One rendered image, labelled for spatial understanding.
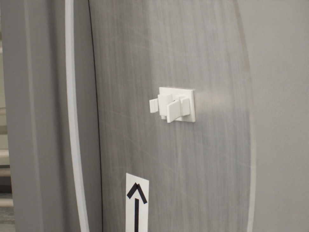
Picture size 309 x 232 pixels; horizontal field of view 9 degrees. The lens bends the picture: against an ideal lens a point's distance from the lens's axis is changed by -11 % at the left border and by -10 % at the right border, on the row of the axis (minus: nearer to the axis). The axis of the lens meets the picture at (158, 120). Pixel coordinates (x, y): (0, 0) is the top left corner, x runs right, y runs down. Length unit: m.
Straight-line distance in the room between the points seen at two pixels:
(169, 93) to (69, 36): 0.06
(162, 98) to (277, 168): 0.08
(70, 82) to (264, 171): 0.11
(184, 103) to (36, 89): 0.08
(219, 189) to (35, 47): 0.12
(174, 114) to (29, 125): 0.08
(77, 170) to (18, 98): 0.05
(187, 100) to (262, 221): 0.07
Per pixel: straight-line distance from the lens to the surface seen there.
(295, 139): 0.98
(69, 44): 1.03
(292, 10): 0.97
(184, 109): 1.02
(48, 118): 1.05
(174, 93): 1.03
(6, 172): 6.44
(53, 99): 1.05
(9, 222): 6.19
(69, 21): 1.03
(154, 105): 1.03
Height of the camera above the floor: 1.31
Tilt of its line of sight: 10 degrees down
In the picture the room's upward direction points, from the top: 5 degrees counter-clockwise
